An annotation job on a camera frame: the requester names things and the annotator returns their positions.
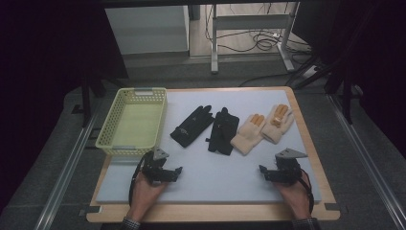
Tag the white power strip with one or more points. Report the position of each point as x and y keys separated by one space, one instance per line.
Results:
x=310 y=72

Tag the black tape piece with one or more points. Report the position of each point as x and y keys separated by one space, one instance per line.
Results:
x=77 y=109
x=333 y=206
x=91 y=210
x=94 y=133

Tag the pale yellow plastic basket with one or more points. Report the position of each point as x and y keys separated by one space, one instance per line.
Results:
x=137 y=127

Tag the white cabinet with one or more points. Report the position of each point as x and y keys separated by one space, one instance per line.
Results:
x=146 y=28

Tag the beige knit glove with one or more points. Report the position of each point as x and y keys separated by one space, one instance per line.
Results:
x=247 y=135
x=277 y=127

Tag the black stand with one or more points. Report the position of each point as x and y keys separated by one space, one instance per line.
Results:
x=347 y=96
x=86 y=96

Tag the black glove with round logo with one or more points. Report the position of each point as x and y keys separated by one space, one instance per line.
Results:
x=191 y=126

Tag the white metal desk frame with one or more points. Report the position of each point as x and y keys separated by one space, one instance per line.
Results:
x=252 y=21

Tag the person's right hand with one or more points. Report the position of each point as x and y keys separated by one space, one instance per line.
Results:
x=295 y=198

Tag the person's left hand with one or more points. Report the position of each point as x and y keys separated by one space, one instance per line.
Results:
x=145 y=195

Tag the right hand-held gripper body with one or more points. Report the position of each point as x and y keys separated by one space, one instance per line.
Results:
x=287 y=171

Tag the metal floor rail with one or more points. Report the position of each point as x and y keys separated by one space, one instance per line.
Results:
x=367 y=159
x=63 y=172

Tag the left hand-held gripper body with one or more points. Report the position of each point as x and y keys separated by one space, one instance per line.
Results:
x=154 y=167

